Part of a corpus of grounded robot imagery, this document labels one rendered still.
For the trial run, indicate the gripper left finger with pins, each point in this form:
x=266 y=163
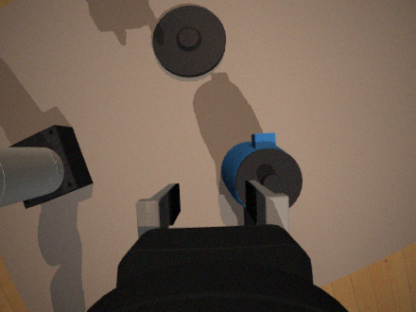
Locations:
x=159 y=211

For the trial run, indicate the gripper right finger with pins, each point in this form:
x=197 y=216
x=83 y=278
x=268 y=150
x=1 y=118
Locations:
x=265 y=207

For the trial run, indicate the black round disc with center stud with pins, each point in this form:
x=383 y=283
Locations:
x=189 y=41

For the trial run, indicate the blue electric kettle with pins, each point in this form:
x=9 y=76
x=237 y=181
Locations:
x=260 y=161

